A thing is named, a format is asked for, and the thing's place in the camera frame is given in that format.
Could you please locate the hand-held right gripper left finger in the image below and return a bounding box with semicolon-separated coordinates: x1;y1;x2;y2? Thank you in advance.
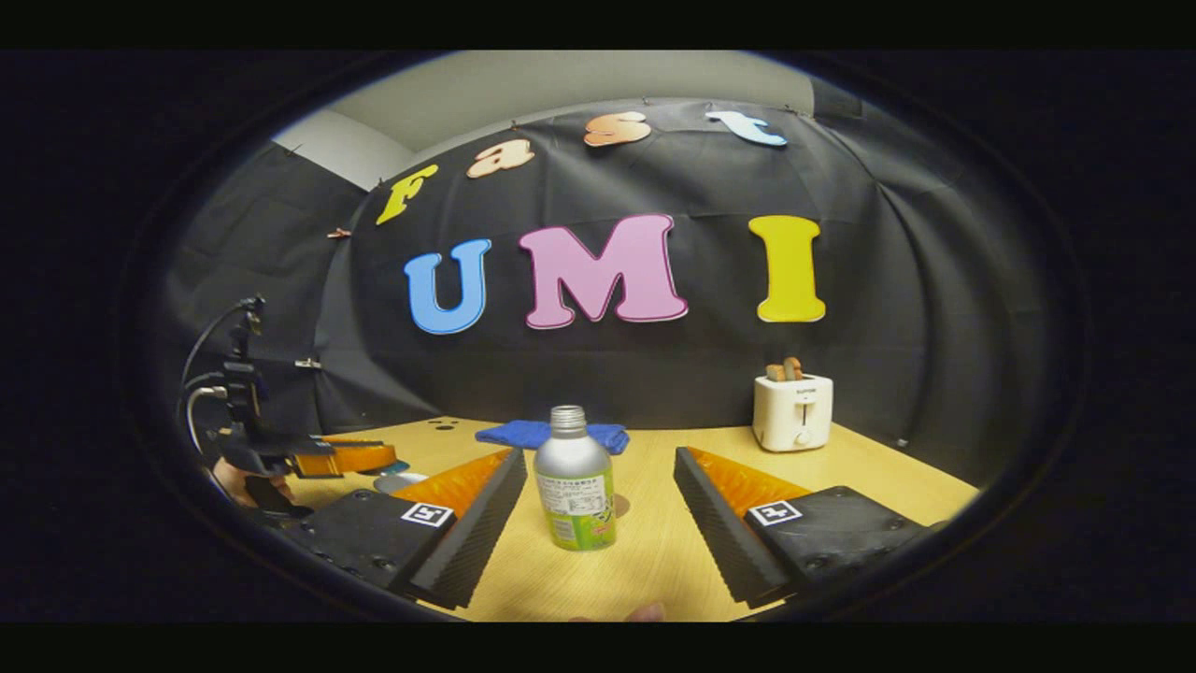
278;447;529;611

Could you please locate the blue cloth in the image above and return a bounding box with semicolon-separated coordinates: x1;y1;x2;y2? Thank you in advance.
475;420;631;456

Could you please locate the grey cable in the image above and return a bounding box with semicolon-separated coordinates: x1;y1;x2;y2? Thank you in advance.
184;385;228;455

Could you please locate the silver water bottle green label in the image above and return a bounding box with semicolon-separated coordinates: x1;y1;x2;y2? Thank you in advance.
533;405;618;552

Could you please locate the black cable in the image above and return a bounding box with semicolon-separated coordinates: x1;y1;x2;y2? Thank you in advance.
180;297;258;386

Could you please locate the black backdrop cloth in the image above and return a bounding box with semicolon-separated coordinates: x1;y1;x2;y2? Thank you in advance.
164;98;1075;487

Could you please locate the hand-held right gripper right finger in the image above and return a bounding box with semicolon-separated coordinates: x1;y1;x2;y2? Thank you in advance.
673;445;937;609

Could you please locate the white toaster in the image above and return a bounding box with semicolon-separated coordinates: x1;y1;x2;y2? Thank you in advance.
751;373;834;453

